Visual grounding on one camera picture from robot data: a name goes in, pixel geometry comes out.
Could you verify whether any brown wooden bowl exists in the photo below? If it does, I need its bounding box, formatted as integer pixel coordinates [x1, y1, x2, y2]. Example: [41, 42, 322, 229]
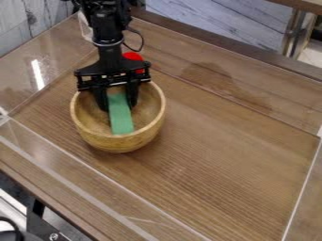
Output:
[69, 82, 166, 153]

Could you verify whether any black cable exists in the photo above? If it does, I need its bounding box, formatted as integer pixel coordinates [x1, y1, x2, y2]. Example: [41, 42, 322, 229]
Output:
[0, 216, 25, 241]

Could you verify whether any clear acrylic stand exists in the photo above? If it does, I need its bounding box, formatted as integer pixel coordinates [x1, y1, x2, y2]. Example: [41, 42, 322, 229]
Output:
[76, 11, 94, 42]

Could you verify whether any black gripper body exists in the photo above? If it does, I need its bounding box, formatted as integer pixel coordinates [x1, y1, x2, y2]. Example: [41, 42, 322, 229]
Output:
[75, 45, 151, 91]

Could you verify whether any black table frame leg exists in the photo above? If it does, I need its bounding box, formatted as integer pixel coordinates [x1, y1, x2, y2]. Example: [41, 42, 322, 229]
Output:
[27, 200, 72, 241]

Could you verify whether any red plush ball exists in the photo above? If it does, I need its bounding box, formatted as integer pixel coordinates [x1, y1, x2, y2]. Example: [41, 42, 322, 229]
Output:
[123, 52, 144, 73]

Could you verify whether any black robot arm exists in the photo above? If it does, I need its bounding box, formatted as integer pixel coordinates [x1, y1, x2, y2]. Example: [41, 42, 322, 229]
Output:
[75, 0, 151, 112]

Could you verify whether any metal table leg background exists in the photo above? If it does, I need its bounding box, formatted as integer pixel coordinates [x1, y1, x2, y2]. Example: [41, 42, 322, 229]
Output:
[282, 9, 317, 59]

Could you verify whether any clear acrylic tray wall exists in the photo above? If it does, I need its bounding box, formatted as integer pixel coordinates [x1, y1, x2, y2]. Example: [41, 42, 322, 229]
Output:
[0, 115, 210, 241]

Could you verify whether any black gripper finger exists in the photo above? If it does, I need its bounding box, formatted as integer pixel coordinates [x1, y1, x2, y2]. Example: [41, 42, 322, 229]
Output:
[126, 82, 139, 107]
[92, 87, 108, 111]

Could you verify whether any green stick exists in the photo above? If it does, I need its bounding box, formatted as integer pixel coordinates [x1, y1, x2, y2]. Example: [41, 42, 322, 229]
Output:
[108, 92, 135, 135]

